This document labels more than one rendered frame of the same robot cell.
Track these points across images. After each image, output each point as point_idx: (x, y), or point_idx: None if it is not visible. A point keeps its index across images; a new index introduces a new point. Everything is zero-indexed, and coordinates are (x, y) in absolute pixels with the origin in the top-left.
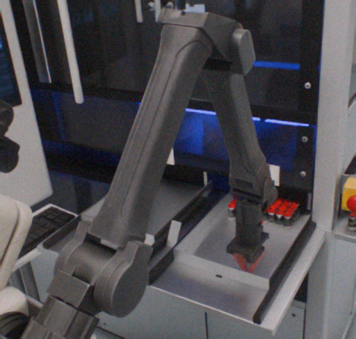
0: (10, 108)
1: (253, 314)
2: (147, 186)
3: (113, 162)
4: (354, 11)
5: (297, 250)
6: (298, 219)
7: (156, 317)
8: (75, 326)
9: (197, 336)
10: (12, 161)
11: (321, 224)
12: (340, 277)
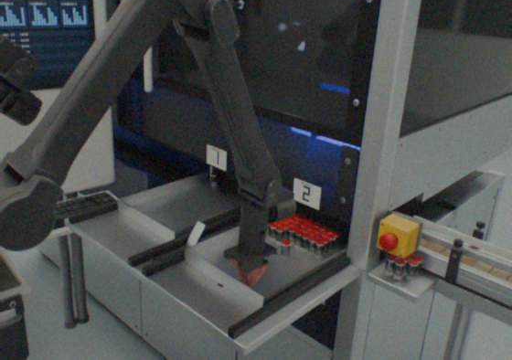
0: (32, 59)
1: None
2: (72, 127)
3: (179, 163)
4: (412, 28)
5: (314, 279)
6: (336, 252)
7: (192, 336)
8: None
9: None
10: (29, 114)
11: (356, 261)
12: (386, 336)
